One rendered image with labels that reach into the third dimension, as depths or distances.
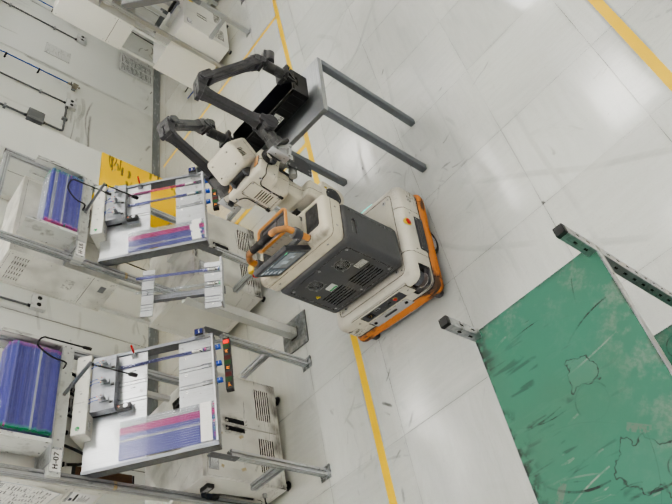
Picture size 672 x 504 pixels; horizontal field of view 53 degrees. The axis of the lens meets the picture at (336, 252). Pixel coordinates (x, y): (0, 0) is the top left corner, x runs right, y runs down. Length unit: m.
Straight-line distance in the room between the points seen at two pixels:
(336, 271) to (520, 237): 0.92
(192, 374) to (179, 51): 4.59
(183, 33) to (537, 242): 5.16
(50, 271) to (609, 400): 3.67
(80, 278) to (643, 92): 3.47
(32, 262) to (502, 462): 3.06
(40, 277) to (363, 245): 2.31
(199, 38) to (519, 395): 6.24
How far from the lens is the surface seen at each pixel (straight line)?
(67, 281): 4.73
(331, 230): 3.13
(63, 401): 3.86
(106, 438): 3.80
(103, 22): 7.57
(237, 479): 3.94
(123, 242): 4.63
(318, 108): 3.68
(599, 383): 1.80
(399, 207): 3.66
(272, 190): 3.37
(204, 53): 7.69
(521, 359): 1.94
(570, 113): 3.54
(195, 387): 3.76
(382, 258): 3.33
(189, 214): 4.64
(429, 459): 3.40
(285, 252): 3.09
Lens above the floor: 2.46
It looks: 34 degrees down
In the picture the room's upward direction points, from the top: 66 degrees counter-clockwise
